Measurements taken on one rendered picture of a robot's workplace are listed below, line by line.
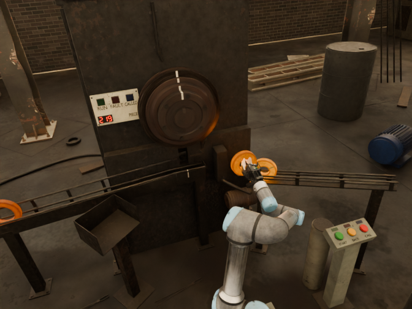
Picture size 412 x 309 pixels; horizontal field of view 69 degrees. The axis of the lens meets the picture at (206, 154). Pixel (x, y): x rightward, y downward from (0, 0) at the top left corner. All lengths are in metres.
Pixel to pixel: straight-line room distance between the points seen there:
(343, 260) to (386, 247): 0.84
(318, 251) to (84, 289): 1.54
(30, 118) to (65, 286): 2.63
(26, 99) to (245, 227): 3.65
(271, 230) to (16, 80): 3.73
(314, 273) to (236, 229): 0.94
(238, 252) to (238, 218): 0.15
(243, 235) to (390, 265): 1.46
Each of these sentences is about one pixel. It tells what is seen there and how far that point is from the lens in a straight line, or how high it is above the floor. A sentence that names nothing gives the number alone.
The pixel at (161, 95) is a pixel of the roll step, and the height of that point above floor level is 1.24.
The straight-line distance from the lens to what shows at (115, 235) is 1.75.
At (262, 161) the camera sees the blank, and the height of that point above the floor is 0.77.
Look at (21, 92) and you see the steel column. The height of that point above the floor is 0.63.
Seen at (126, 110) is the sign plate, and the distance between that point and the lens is 1.82.
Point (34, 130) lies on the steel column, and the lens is 4.54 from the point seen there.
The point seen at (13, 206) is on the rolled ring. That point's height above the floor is 0.72.
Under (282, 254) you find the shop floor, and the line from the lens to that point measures 2.36.
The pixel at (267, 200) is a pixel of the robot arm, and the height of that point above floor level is 0.80.
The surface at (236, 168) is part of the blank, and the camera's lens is 1.74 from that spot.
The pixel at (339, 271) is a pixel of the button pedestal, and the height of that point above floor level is 0.35.
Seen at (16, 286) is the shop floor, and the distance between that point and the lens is 2.63.
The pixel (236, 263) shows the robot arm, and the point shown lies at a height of 0.74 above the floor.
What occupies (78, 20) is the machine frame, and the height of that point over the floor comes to 1.62.
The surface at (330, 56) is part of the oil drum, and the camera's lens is 4.14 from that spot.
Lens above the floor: 1.79
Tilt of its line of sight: 32 degrees down
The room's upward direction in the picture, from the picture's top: 4 degrees counter-clockwise
